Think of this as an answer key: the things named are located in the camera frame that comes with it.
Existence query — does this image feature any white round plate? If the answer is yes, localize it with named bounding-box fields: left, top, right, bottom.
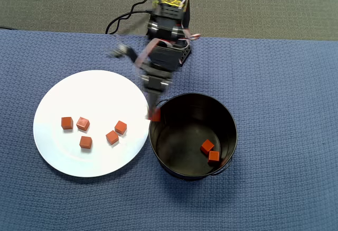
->
left=33, top=69, right=151, bottom=178

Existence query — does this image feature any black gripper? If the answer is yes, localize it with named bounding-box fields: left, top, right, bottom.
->
left=139, top=45, right=183, bottom=113

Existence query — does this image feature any small camera circuit board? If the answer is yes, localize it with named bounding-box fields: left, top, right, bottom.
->
left=108, top=43, right=133, bottom=59

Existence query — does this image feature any blue woven table cloth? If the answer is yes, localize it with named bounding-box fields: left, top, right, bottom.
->
left=0, top=29, right=338, bottom=231

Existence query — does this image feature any black metal bucket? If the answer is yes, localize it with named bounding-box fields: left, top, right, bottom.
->
left=148, top=92, right=238, bottom=181

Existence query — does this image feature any red white servo wire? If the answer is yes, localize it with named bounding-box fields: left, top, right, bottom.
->
left=181, top=0, right=202, bottom=42
left=134, top=37, right=159, bottom=70

